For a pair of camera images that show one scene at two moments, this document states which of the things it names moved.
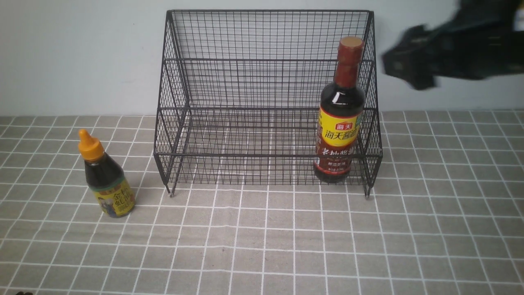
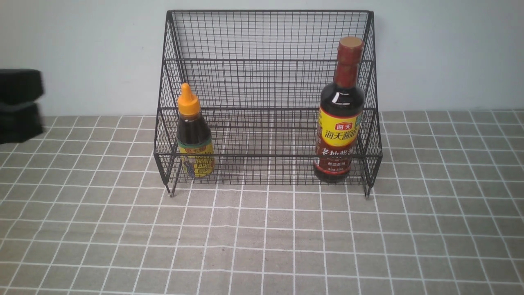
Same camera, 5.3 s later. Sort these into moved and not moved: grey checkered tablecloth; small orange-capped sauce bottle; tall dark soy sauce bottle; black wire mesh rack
Moved: small orange-capped sauce bottle
Not moved: grey checkered tablecloth; tall dark soy sauce bottle; black wire mesh rack
